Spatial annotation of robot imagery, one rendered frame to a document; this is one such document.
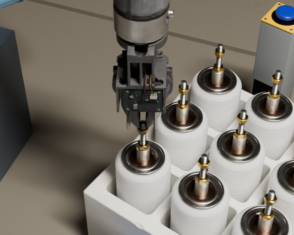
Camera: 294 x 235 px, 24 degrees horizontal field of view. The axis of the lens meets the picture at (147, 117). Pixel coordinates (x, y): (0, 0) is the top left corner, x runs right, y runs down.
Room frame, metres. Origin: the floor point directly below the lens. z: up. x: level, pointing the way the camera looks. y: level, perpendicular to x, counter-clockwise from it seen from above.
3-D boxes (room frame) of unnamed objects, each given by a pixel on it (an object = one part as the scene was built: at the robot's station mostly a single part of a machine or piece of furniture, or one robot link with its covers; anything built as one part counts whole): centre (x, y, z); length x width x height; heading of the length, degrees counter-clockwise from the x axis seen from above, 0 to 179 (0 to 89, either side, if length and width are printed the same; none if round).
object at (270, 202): (0.60, -0.18, 0.32); 0.02 x 0.02 x 0.01; 42
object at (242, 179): (0.77, -0.16, 0.16); 0.10 x 0.10 x 0.18
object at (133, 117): (0.73, 0.03, 0.38); 0.06 x 0.03 x 0.09; 178
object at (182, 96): (0.84, -0.06, 0.30); 0.01 x 0.01 x 0.08
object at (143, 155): (0.74, 0.01, 0.26); 0.02 x 0.02 x 0.03
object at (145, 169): (0.74, 0.01, 0.25); 0.08 x 0.08 x 0.01
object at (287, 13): (1.05, -0.27, 0.32); 0.04 x 0.04 x 0.02
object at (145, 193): (0.74, 0.01, 0.16); 0.10 x 0.10 x 0.18
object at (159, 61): (0.72, 0.01, 0.48); 0.09 x 0.08 x 0.12; 178
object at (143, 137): (0.74, 0.01, 0.30); 0.01 x 0.01 x 0.08
